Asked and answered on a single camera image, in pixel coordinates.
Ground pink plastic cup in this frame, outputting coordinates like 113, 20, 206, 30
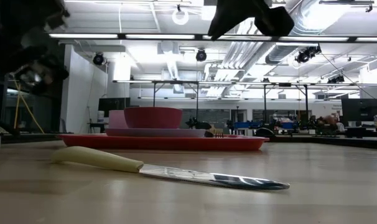
108, 110, 129, 129

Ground knife with cream handle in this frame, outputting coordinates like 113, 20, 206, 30
50, 146, 291, 192

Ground red plastic bowl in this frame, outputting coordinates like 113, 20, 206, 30
123, 106, 184, 130

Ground lilac plastic plate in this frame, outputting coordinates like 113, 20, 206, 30
105, 128, 207, 139

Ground red plastic tray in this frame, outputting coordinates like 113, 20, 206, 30
57, 133, 269, 152

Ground black computer monitor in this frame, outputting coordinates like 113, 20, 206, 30
98, 97, 131, 118
341, 98, 377, 123

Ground blue storage bin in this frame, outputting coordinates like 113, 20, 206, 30
233, 121, 261, 129

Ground black domed object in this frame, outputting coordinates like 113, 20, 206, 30
255, 127, 276, 139

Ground brown cardboard boxes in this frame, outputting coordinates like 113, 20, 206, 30
207, 124, 224, 134

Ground yellow extension cable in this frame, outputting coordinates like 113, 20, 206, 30
16, 80, 45, 134
12, 82, 22, 132

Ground white ring lamp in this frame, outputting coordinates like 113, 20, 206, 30
172, 8, 190, 26

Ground long ceiling light rail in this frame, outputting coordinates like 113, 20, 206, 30
48, 32, 377, 44

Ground black metal workstation frame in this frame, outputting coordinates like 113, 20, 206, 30
262, 82, 363, 125
113, 79, 205, 131

